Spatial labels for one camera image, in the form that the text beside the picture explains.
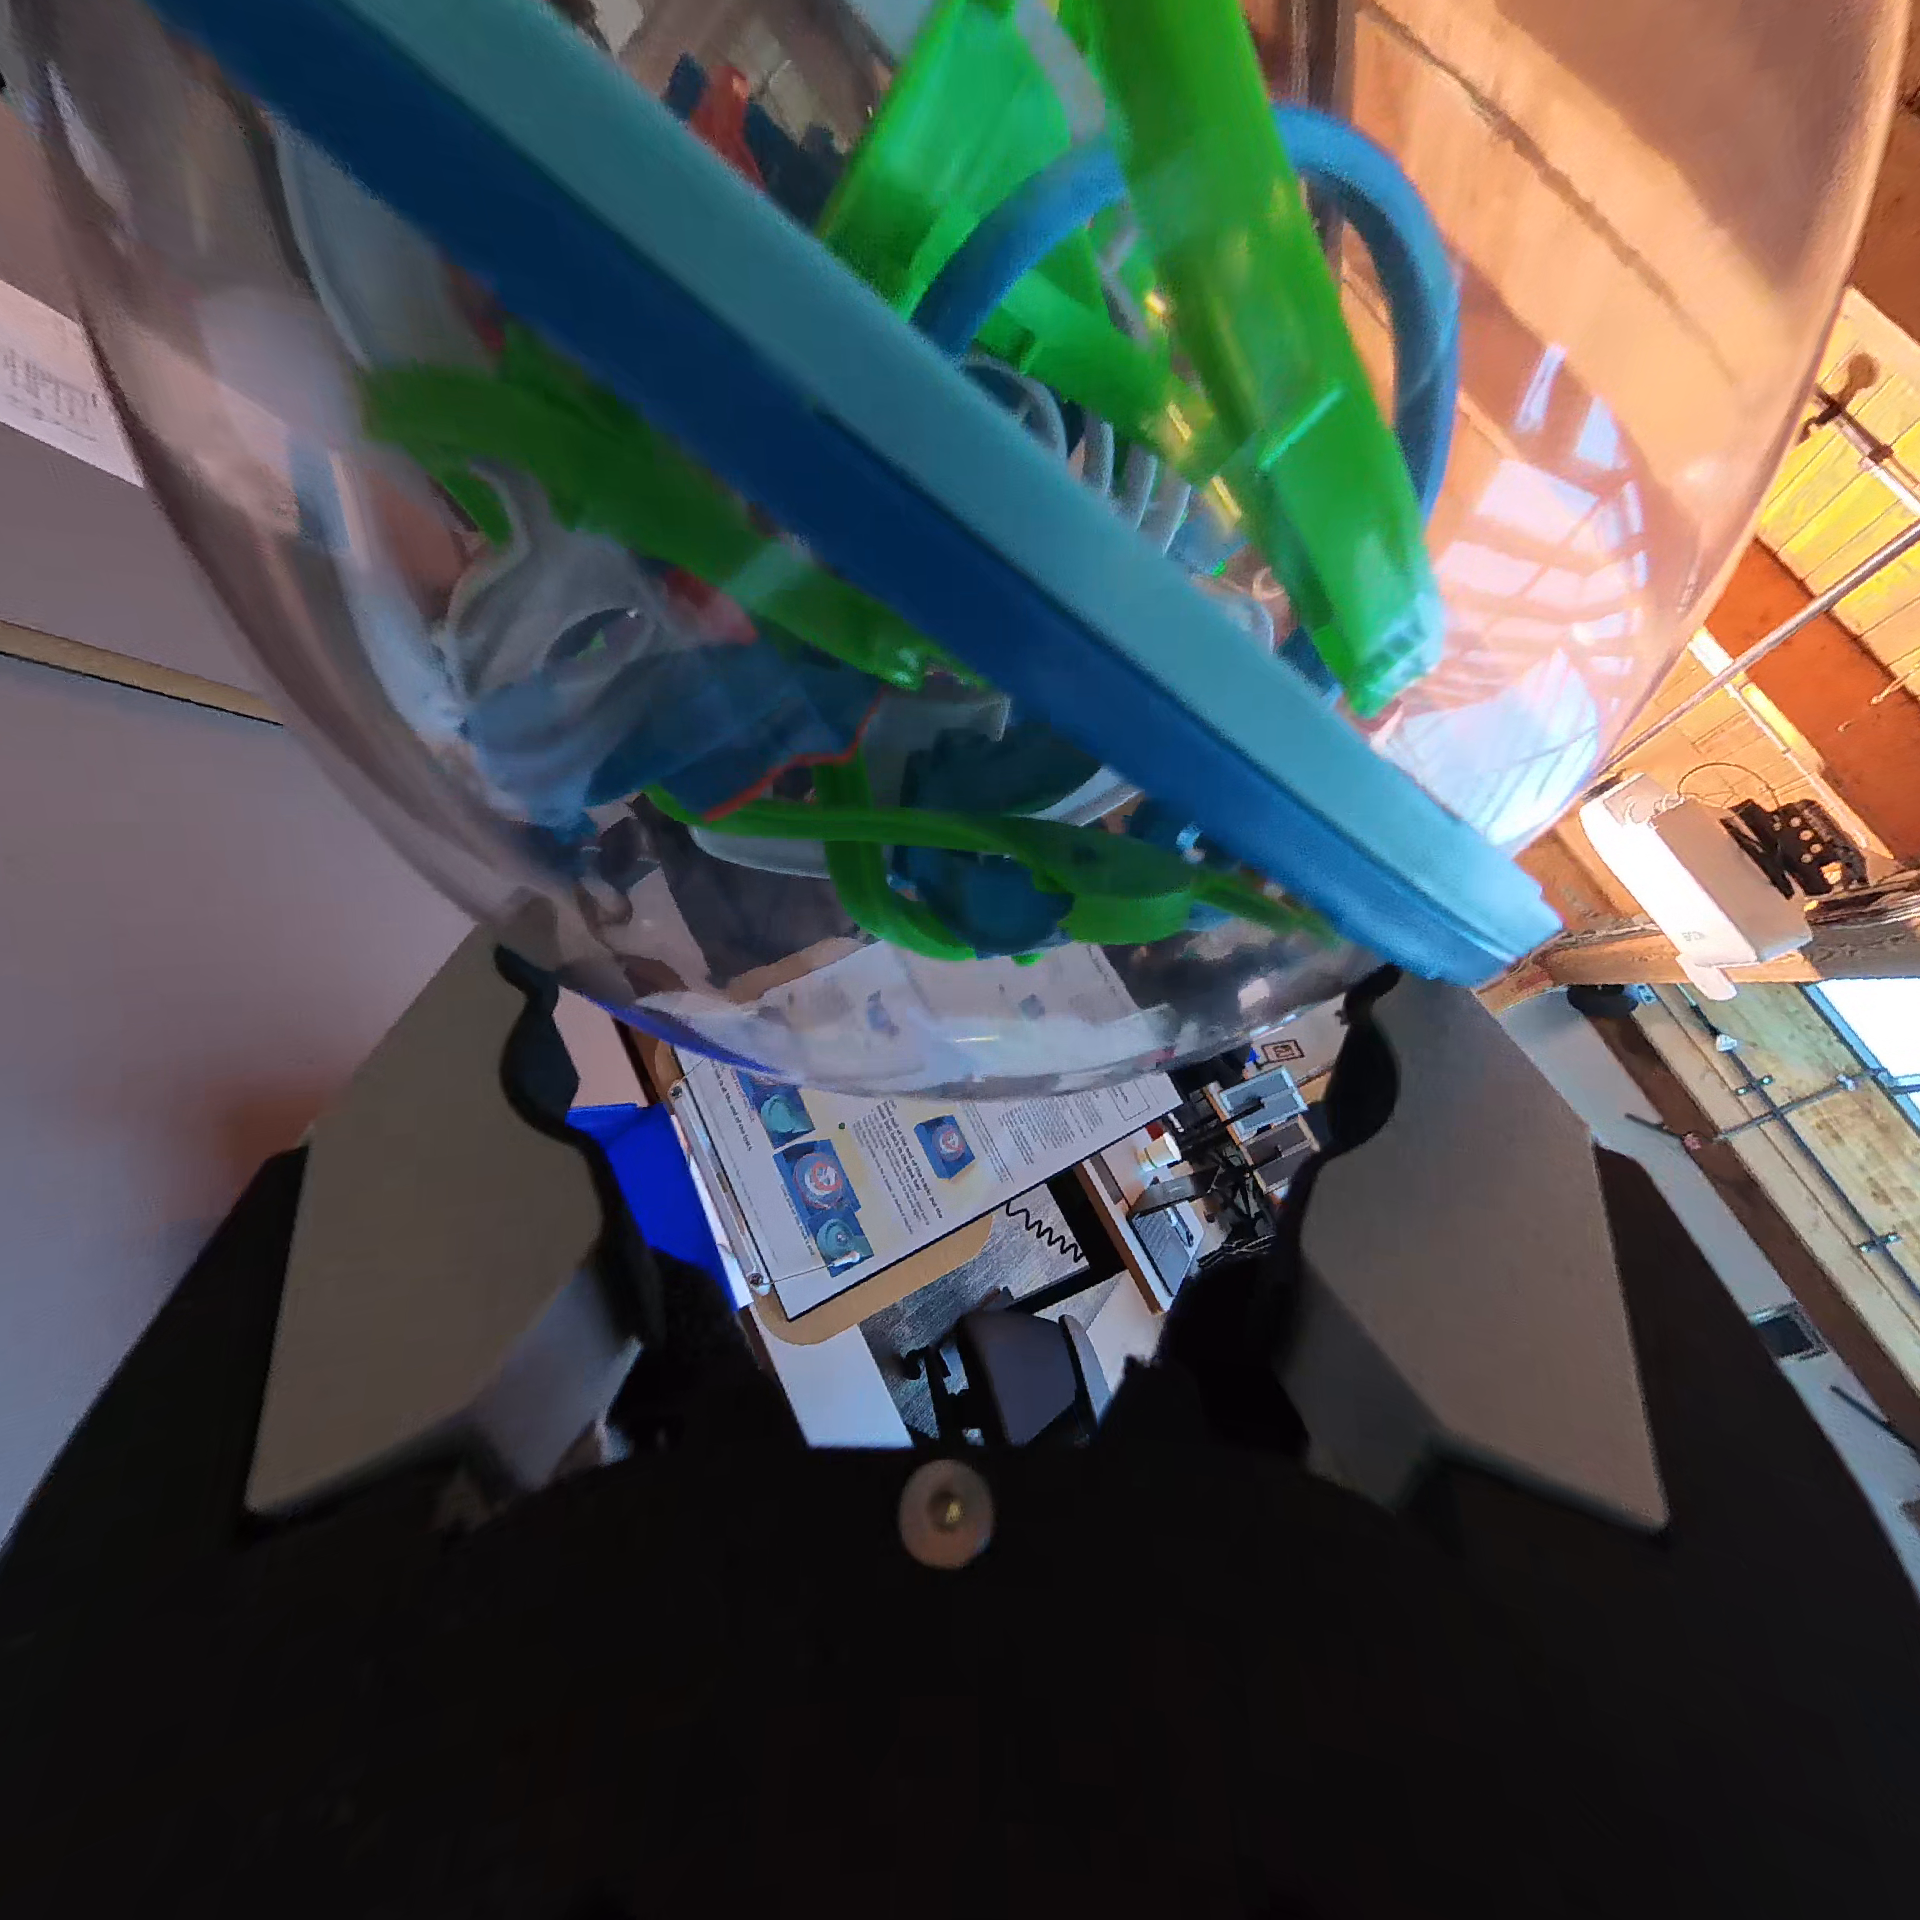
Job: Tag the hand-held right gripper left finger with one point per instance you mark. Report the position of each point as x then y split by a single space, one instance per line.
420 1200

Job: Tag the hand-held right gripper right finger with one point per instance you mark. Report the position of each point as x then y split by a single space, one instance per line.
1469 1244

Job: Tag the clear plastic maze ball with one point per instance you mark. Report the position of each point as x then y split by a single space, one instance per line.
840 420

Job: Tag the blue plastic bin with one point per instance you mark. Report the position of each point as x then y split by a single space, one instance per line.
645 1185

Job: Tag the grey office chair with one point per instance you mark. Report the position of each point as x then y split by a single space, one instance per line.
1020 1364

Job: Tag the laminated instruction sheet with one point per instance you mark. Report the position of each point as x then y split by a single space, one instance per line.
960 1170

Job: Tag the white paper notice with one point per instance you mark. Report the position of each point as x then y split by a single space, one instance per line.
53 376

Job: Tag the white wall box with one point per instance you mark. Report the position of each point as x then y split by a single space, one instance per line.
1680 870

